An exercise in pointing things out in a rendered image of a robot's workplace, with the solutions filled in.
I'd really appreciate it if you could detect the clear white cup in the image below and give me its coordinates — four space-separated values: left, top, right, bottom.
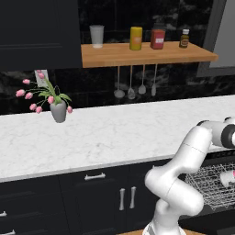
89 24 106 50

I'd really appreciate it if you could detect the dark cupboard door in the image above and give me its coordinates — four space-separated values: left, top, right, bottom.
71 183 129 235
0 0 84 72
127 159 173 234

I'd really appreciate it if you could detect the dark upper cupboard door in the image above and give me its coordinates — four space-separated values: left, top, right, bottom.
0 0 84 72

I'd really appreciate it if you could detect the black dishwasher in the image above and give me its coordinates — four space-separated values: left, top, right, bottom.
178 149 235 235

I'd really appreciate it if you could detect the hanging metal ladle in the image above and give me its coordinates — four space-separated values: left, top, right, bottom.
113 65 126 99

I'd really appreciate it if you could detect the hanging metal spatula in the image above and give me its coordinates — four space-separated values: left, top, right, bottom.
127 64 137 101

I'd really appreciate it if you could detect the hanging metal spoon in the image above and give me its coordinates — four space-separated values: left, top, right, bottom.
138 63 147 95

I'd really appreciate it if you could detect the hanging metal turner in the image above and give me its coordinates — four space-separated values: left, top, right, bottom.
151 63 159 97

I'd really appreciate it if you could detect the dark drawer front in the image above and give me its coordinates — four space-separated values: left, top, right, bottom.
59 165 132 188
0 174 62 198
0 193 68 224
0 218 72 235

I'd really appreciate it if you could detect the grey vase with pink tulips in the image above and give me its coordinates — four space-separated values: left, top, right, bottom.
15 69 74 124

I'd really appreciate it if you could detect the yellow can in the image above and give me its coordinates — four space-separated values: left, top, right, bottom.
129 26 144 51

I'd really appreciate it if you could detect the red jar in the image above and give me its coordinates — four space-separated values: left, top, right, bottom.
150 28 166 50

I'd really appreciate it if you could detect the small brown bottle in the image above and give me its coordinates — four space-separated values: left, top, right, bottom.
178 28 191 50

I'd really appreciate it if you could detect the wooden wall shelf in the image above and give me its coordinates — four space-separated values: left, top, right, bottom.
80 40 219 69

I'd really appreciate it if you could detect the silver cupboard door handle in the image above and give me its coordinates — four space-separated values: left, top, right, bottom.
129 185 137 210
118 187 126 212

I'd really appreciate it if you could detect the white wall outlet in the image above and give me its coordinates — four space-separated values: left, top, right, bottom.
35 69 50 88

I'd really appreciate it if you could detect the wire dishwasher rack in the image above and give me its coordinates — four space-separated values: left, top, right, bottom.
184 162 235 211

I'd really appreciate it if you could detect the grey window frame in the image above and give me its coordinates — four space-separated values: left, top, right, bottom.
196 0 235 78

